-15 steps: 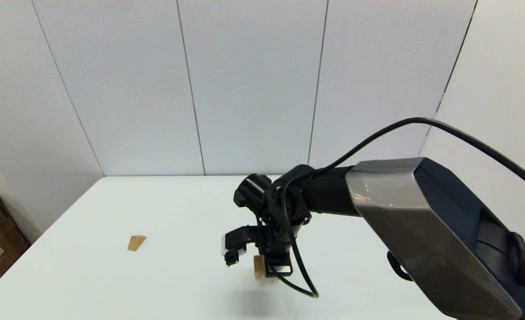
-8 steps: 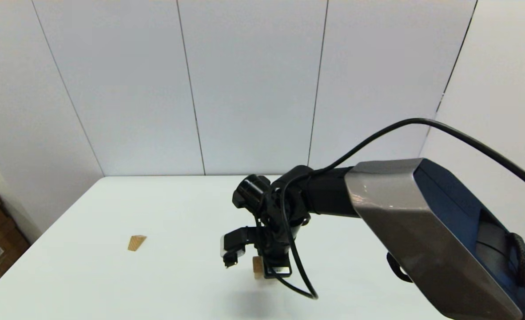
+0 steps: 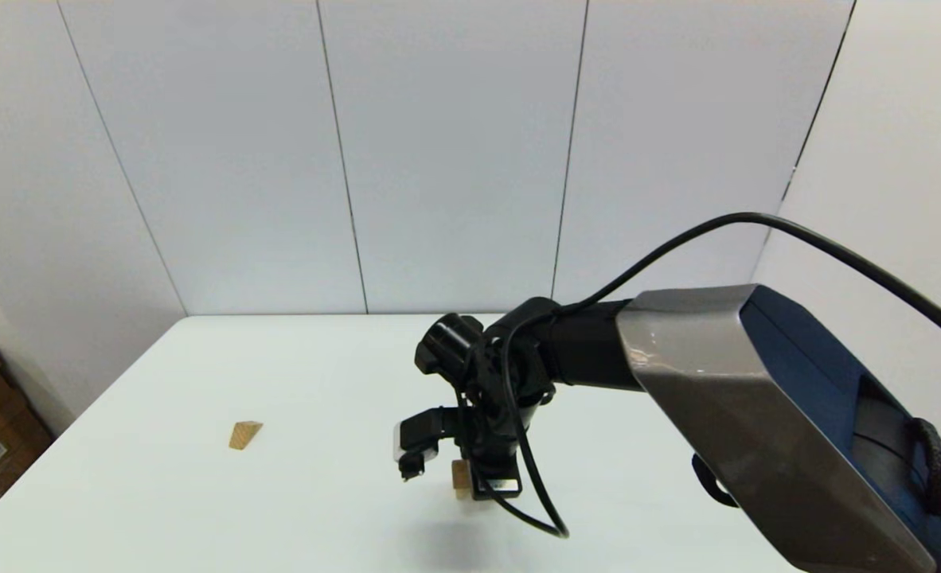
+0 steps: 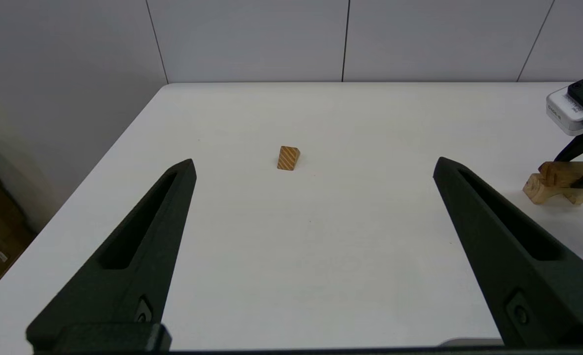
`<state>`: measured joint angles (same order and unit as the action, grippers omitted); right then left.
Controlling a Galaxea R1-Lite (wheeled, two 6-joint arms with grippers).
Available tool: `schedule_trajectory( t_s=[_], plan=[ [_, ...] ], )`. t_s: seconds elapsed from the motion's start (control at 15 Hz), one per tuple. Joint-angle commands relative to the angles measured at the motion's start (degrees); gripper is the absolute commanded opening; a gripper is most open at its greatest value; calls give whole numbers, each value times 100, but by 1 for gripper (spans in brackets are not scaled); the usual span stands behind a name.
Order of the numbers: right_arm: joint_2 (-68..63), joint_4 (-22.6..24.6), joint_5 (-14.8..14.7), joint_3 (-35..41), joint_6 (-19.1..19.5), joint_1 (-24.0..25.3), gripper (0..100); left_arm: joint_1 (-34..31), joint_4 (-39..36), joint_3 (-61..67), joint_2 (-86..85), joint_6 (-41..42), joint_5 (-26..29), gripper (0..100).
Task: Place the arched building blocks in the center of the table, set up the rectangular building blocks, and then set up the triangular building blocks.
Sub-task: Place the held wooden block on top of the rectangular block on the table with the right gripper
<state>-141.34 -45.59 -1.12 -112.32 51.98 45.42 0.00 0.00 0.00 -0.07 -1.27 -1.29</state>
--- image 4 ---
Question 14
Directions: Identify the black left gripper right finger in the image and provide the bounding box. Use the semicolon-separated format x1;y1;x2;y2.
432;156;583;348

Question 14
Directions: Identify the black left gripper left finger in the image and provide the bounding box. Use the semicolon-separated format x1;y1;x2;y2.
25;158;198;352

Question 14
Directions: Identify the rectangular wooden building block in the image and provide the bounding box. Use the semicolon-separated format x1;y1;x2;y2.
538;161;583;188

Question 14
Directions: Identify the arched wooden building block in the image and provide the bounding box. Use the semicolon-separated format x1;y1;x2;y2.
522;172;583;206

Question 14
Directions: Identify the triangular wooden building block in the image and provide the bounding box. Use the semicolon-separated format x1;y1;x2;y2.
277;145;301;172

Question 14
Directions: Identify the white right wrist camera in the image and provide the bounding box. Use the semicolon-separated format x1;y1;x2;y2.
547;69;583;137

